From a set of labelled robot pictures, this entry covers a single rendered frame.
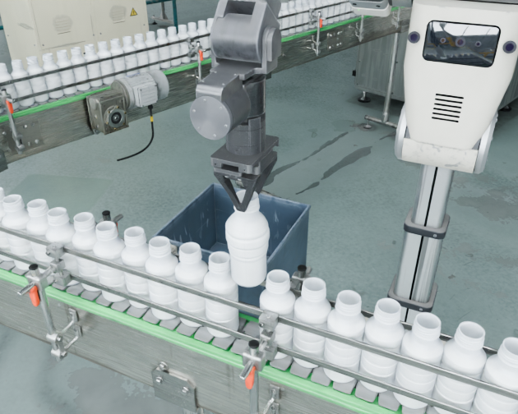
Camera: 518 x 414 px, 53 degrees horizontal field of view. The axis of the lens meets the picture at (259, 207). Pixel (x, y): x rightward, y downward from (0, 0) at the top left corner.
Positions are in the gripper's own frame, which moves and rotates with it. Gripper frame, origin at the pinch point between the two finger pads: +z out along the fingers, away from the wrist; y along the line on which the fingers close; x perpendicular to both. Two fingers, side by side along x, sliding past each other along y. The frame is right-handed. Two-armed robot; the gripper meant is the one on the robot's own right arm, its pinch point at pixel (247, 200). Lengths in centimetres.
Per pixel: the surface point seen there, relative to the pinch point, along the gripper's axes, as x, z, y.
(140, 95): -97, 31, -100
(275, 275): 4.6, 13.8, -0.7
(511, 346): 41.1, 14.3, -0.9
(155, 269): -16.9, 16.9, 3.1
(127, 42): -113, 16, -117
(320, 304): 13.2, 15.6, 0.9
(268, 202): -21, 37, -56
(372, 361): 22.9, 22.3, 2.9
